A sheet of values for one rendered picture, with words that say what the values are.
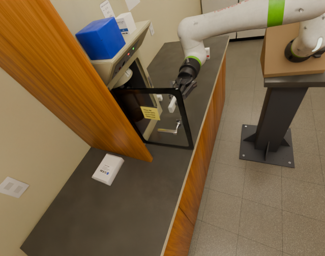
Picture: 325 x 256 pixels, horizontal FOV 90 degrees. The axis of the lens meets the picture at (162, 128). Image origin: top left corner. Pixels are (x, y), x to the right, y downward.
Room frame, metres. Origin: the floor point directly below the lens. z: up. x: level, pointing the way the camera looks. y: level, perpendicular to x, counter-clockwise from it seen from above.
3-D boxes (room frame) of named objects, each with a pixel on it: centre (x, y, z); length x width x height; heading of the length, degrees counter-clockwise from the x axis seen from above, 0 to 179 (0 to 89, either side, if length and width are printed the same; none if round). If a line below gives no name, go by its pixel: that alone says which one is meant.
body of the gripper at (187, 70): (0.62, -0.18, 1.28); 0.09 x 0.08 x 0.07; 140
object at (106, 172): (0.57, 0.38, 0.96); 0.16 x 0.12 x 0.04; 139
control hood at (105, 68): (0.70, 0.01, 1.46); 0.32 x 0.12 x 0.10; 140
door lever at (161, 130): (0.46, -0.03, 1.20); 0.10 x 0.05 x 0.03; 52
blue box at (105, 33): (0.63, 0.06, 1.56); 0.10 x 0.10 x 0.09; 50
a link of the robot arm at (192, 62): (0.67, -0.23, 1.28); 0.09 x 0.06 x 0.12; 50
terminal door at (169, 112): (0.52, 0.01, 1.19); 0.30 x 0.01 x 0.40; 52
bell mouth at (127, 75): (0.82, 0.11, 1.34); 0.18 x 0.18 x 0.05
